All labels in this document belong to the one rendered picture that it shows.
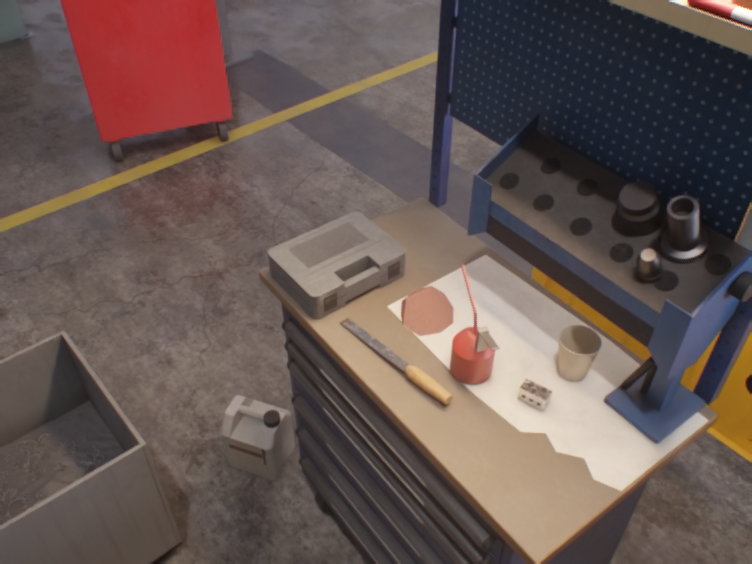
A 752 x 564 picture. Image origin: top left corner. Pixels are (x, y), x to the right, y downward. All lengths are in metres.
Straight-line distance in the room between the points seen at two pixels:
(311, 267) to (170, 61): 2.36
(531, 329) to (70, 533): 1.24
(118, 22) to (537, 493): 2.98
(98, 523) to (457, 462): 1.05
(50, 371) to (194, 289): 0.97
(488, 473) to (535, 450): 0.10
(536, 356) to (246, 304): 1.73
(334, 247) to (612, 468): 0.75
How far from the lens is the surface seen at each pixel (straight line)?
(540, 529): 1.30
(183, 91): 3.88
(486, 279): 1.68
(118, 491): 2.00
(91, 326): 3.10
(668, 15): 1.06
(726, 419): 2.54
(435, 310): 1.56
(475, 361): 1.40
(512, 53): 1.54
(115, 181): 3.91
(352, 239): 1.66
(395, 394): 1.43
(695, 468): 2.68
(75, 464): 2.28
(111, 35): 3.73
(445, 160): 1.82
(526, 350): 1.53
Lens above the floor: 2.06
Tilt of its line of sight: 42 degrees down
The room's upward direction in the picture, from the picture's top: straight up
